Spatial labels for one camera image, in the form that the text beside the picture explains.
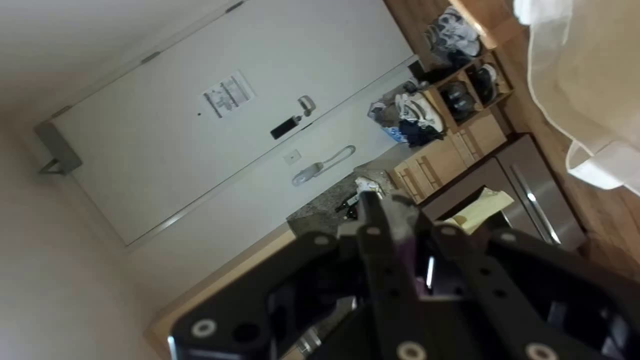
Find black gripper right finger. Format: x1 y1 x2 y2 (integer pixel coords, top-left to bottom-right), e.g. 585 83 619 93
427 223 571 360

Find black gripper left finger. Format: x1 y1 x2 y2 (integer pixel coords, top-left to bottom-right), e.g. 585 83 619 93
356 192 427 360

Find purple packet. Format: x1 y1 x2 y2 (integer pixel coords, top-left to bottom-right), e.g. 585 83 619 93
392 219 429 298

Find yellow towel on oven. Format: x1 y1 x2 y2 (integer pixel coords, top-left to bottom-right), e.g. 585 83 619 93
445 187 514 233

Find white sneakers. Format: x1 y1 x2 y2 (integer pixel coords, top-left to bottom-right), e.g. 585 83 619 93
367 92 445 147

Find wooden shoe rack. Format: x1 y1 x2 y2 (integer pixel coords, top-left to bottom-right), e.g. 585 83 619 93
422 51 511 132

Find paper notice on door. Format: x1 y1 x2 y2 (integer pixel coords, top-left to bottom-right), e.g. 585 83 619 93
203 72 256 118

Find white entrance door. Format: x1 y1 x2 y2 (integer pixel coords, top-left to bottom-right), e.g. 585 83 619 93
53 0 411 243

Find grey door closer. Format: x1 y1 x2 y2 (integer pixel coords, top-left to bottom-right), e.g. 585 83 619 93
34 119 82 176

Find white wall intercom phone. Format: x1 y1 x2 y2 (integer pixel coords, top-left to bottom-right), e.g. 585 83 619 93
292 144 356 186

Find black door lock handle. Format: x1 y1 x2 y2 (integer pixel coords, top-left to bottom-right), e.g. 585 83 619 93
269 95 315 139

